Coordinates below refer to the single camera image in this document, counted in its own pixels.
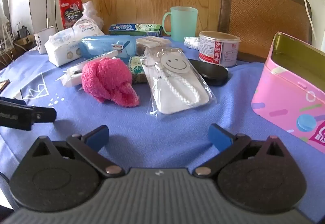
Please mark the green blue toothpaste box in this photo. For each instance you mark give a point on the green blue toothpaste box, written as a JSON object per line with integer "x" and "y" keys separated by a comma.
{"x": 134, "y": 29}

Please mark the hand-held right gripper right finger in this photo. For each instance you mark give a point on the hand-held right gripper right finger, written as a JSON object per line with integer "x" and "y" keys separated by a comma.
{"x": 219, "y": 137}

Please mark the clear plastic bagged pack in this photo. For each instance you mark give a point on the clear plastic bagged pack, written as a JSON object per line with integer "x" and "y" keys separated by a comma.
{"x": 87, "y": 24}

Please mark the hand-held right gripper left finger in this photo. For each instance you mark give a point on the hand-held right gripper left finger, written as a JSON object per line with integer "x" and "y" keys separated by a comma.
{"x": 97, "y": 137}

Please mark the white tissue pack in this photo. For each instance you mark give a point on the white tissue pack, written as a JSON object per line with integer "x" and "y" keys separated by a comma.
{"x": 63, "y": 48}

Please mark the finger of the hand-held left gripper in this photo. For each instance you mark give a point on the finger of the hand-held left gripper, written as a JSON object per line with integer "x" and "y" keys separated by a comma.
{"x": 45, "y": 114}

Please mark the white red label can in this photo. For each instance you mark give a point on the white red label can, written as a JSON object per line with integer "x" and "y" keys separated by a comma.
{"x": 218, "y": 48}

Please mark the black oval lid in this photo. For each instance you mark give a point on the black oval lid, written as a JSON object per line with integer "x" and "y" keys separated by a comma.
{"x": 212, "y": 73}

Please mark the blue glasses case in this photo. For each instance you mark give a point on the blue glasses case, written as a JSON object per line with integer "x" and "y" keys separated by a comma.
{"x": 101, "y": 46}

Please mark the white cotton swab pack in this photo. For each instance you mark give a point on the white cotton swab pack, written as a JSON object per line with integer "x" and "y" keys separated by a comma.
{"x": 72, "y": 76}

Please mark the black adapter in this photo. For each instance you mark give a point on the black adapter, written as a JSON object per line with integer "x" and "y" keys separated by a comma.
{"x": 22, "y": 31}

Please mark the pink knitted cloth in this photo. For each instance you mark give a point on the pink knitted cloth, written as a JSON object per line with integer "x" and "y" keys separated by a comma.
{"x": 106, "y": 79}

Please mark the brown snack pack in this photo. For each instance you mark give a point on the brown snack pack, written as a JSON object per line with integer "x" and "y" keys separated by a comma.
{"x": 152, "y": 41}

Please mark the white bagged phone case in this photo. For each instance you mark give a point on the white bagged phone case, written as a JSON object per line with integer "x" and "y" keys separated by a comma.
{"x": 175, "y": 92}

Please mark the red printed box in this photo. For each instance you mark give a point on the red printed box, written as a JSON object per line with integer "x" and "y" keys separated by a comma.
{"x": 71, "y": 10}

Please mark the green patterned packet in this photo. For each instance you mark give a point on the green patterned packet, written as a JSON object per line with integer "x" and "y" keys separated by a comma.
{"x": 135, "y": 70}

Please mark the pink tin box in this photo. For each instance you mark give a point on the pink tin box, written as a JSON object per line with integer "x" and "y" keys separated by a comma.
{"x": 287, "y": 97}

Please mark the green plastic cup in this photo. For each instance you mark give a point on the green plastic cup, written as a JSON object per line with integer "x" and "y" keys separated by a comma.
{"x": 182, "y": 23}

